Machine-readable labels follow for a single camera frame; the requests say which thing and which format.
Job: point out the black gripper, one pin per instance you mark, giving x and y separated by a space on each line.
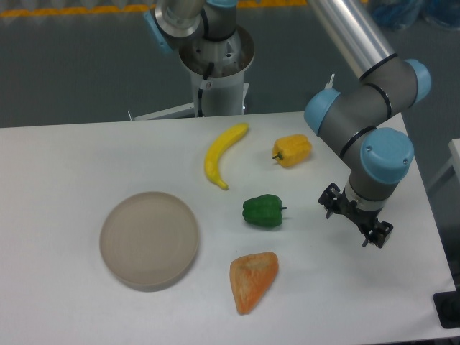
361 212

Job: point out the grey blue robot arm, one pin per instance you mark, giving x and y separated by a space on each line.
352 125

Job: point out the green toy pepper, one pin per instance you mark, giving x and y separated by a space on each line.
263 211

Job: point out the yellow toy pepper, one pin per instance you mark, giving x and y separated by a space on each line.
291 150

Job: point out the orange toy bread wedge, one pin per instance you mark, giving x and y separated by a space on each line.
251 277

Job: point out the white furniture at right edge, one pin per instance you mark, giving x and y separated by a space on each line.
449 169

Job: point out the black clamp at table edge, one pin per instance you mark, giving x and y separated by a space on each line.
447 308

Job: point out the yellow toy banana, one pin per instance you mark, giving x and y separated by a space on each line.
215 152

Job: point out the beige round plate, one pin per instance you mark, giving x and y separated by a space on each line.
149 241

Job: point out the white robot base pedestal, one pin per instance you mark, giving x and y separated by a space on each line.
217 71

